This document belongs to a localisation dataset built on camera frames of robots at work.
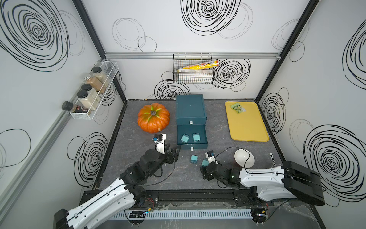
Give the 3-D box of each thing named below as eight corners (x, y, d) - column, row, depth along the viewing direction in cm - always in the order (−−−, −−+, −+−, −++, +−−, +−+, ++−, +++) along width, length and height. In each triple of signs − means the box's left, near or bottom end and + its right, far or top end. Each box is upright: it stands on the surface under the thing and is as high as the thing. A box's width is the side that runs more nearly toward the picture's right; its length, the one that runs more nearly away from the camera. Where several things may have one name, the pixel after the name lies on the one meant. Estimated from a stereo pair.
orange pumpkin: (139, 135, 100) (134, 126, 90) (145, 114, 113) (141, 103, 103) (168, 135, 100) (166, 125, 90) (170, 113, 113) (168, 103, 103)
